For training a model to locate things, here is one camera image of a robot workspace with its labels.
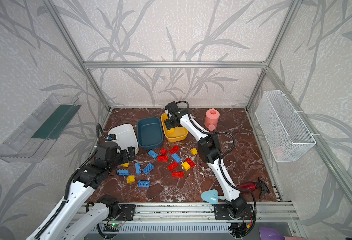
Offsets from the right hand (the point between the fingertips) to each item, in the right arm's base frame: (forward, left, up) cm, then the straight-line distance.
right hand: (170, 119), depth 103 cm
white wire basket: (-32, -53, +28) cm, 68 cm away
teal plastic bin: (-8, +14, -5) cm, 17 cm away
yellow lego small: (-21, -16, -6) cm, 27 cm away
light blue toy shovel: (-47, -24, -6) cm, 53 cm away
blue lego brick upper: (-22, +11, -7) cm, 26 cm away
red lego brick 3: (-29, -14, -6) cm, 33 cm away
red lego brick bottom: (-36, -6, -6) cm, 37 cm away
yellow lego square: (-31, -11, -6) cm, 33 cm away
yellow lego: (-39, +20, -5) cm, 44 cm away
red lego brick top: (-20, -3, -7) cm, 21 cm away
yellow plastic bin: (-9, -2, -6) cm, 11 cm away
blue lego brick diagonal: (-32, +11, -6) cm, 35 cm away
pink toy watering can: (0, -29, +1) cm, 29 cm away
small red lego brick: (-22, +3, -6) cm, 23 cm away
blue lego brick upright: (-33, +17, -5) cm, 38 cm away
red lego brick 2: (-31, -3, -6) cm, 32 cm away
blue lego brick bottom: (-41, +13, -5) cm, 43 cm away
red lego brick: (-25, +4, -8) cm, 27 cm away
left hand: (-27, +18, +12) cm, 35 cm away
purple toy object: (-63, -48, -6) cm, 79 cm away
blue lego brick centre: (-25, -5, -6) cm, 27 cm away
